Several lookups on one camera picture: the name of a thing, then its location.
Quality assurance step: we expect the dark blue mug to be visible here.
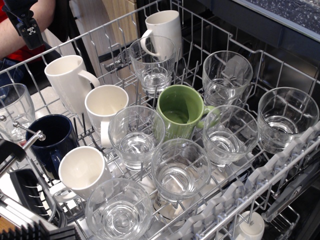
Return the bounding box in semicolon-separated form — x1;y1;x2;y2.
25;114;79;180

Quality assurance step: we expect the glass tumbler far left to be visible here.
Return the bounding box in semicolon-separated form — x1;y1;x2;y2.
0;83;36;145

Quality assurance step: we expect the glass tumbler far right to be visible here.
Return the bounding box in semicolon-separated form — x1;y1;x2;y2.
257;87;320;154

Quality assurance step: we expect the glass tumbler back centre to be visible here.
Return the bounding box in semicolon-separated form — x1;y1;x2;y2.
128;35;176;97

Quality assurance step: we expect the glass tumbler front centre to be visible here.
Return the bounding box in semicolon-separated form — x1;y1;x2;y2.
151;138;212;202

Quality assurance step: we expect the glass tumbler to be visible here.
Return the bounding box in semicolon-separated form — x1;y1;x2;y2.
151;138;212;202
202;105;259;167
257;87;320;154
202;50;253;107
128;35;176;97
0;83;36;145
108;105;166;171
85;178;153;240

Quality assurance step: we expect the glass tumbler back right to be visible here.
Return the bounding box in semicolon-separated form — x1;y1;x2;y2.
202;50;253;107

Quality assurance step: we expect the white cup below rack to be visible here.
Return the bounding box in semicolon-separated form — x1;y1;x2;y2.
234;211;265;240

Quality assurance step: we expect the person forearm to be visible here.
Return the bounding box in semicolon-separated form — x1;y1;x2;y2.
0;0;56;59

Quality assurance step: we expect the tall white mug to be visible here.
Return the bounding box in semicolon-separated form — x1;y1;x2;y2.
44;55;100;115

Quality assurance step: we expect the glass tumbler centre right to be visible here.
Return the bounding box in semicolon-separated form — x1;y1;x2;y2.
202;105;259;167

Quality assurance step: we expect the black ribbed plastic block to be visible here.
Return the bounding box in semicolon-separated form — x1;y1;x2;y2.
9;168;50;220

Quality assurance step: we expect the glass tumbler front left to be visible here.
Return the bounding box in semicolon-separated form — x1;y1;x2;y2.
85;178;153;240

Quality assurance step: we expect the grey plastic rack side rail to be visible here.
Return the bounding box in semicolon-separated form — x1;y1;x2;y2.
167;123;320;240

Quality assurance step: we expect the white mug at back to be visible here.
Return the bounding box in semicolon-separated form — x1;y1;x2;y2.
142;10;183;62

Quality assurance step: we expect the white mug front left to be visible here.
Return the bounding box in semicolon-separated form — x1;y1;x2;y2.
49;146;112;203

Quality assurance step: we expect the black clamp with metal screw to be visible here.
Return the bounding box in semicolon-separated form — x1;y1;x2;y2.
0;121;46;178

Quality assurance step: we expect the green mug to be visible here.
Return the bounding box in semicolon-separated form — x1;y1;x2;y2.
156;84;215;141

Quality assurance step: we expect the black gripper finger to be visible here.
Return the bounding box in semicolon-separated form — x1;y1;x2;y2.
2;0;44;50

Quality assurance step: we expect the white mug centre left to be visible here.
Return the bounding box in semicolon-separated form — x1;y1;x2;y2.
84;85;129;148

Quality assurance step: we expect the grey wire dishwasher rack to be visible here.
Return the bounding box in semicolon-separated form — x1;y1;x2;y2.
0;0;320;240

